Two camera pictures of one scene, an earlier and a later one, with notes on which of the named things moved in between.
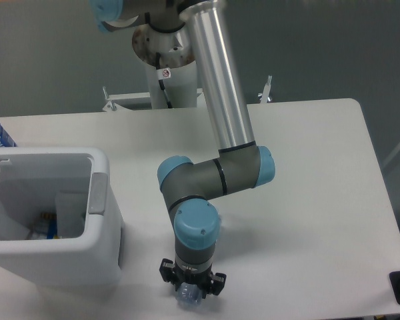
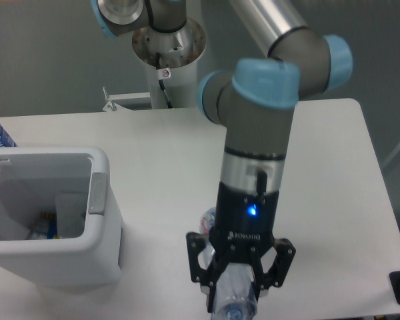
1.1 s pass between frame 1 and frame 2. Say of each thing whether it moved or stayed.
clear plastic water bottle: moved
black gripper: moved
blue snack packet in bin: stayed
